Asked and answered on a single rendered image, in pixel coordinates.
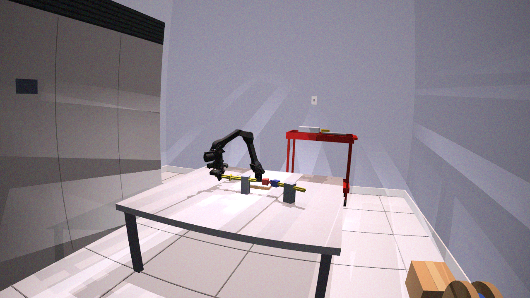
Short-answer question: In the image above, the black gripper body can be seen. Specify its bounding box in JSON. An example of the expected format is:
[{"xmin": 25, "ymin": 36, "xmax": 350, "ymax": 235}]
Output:
[{"xmin": 210, "ymin": 160, "xmax": 229, "ymax": 176}]

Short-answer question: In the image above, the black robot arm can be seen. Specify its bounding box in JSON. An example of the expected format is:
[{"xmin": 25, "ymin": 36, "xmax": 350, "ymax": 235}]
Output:
[{"xmin": 203, "ymin": 129, "xmax": 265, "ymax": 182}]

